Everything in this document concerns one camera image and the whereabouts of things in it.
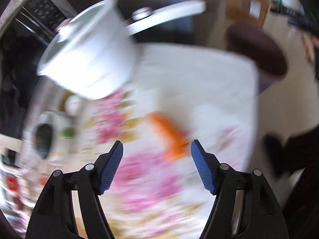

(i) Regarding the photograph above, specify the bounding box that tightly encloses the white bowl green handle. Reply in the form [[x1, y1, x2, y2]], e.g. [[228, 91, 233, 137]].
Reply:
[[21, 111, 75, 166]]

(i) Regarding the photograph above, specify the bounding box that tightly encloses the lower cardboard box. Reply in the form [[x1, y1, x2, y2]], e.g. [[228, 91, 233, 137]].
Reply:
[[225, 0, 270, 27]]

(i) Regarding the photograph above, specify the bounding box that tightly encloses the orange peel scrap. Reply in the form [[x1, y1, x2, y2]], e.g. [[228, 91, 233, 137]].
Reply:
[[146, 112, 189, 161]]

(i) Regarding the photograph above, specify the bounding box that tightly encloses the white electric cooking pot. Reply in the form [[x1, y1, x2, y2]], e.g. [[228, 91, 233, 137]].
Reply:
[[37, 0, 207, 100]]

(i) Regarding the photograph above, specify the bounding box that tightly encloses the dark purple trash bin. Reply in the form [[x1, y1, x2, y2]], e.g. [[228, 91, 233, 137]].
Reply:
[[224, 22, 288, 93]]

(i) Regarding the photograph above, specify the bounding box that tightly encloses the floral tablecloth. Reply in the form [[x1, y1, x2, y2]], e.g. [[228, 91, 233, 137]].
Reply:
[[1, 43, 258, 238]]

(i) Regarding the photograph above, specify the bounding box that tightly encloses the dark green pumpkin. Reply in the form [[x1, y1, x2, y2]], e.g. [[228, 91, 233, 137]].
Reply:
[[35, 123, 53, 159]]

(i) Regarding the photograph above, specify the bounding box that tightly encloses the black microwave oven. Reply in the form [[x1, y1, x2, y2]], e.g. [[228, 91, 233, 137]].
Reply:
[[1, 0, 76, 139]]

